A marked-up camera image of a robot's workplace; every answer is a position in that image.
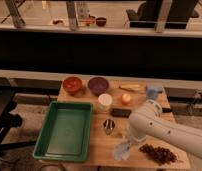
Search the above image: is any light blue towel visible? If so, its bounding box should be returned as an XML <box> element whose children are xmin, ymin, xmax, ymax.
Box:
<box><xmin>113</xmin><ymin>141</ymin><xmax>131</xmax><ymax>161</ymax></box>

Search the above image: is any bunch of dark grapes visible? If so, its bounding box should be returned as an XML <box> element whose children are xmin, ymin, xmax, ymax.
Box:
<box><xmin>139</xmin><ymin>144</ymin><xmax>177</xmax><ymax>165</ymax></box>

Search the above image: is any red bowl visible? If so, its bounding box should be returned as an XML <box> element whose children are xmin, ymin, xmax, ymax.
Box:
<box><xmin>62</xmin><ymin>76</ymin><xmax>82</xmax><ymax>94</ymax></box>

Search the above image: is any white cup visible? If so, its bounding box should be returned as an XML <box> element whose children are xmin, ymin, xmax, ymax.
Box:
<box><xmin>98</xmin><ymin>94</ymin><xmax>113</xmax><ymax>112</ymax></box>

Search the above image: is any black chair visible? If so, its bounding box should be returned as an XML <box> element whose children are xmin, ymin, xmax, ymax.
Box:
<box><xmin>0</xmin><ymin>87</ymin><xmax>38</xmax><ymax>171</ymax></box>

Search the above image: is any green plastic tray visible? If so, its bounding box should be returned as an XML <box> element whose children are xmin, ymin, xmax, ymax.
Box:
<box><xmin>33</xmin><ymin>102</ymin><xmax>93</xmax><ymax>162</ymax></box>

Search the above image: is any yellow corn cob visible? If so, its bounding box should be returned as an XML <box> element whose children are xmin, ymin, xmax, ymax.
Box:
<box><xmin>119</xmin><ymin>84</ymin><xmax>145</xmax><ymax>92</ymax></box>

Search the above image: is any light blue cup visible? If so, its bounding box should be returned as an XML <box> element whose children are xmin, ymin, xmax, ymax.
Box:
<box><xmin>146</xmin><ymin>85</ymin><xmax>163</xmax><ymax>100</ymax></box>

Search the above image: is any black rectangular block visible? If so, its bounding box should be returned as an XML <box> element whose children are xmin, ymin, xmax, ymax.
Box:
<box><xmin>111</xmin><ymin>108</ymin><xmax>131</xmax><ymax>118</ymax></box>

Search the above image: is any purple bowl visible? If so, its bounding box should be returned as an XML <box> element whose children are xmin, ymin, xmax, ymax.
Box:
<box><xmin>88</xmin><ymin>77</ymin><xmax>109</xmax><ymax>96</ymax></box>

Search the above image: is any orange round fruit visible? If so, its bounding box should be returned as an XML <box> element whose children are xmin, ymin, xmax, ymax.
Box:
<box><xmin>121</xmin><ymin>93</ymin><xmax>132</xmax><ymax>105</ymax></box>

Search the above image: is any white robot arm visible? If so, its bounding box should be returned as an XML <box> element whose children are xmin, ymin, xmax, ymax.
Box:
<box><xmin>128</xmin><ymin>99</ymin><xmax>202</xmax><ymax>159</ymax></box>

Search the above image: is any metal cup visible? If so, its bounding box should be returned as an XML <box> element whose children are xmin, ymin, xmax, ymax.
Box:
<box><xmin>103</xmin><ymin>119</ymin><xmax>115</xmax><ymax>135</ymax></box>

